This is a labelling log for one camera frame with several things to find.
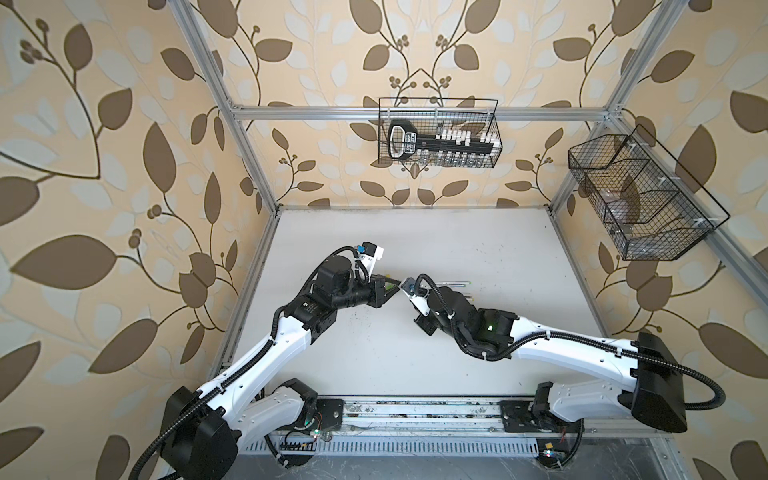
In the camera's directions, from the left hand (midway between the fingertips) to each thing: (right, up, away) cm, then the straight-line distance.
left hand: (405, 286), depth 72 cm
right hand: (+2, -4, +3) cm, 6 cm away
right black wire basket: (+61, +19, +1) cm, 64 cm away
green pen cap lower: (-4, 0, -1) cm, 4 cm away
